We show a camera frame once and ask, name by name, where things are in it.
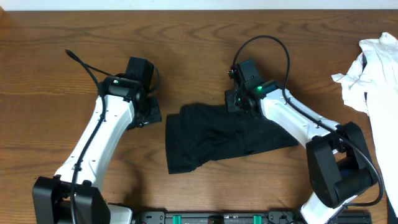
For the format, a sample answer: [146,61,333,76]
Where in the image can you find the black polo shirt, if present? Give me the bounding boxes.
[165,103,299,174]

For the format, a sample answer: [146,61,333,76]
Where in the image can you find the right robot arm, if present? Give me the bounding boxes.
[224,80,383,223]

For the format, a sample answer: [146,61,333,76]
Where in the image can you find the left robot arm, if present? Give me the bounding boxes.
[32,77,161,223]

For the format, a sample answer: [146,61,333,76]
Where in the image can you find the white shirt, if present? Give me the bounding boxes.
[331,32,397,213]

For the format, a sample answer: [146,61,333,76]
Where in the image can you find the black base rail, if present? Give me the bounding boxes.
[136,210,373,224]

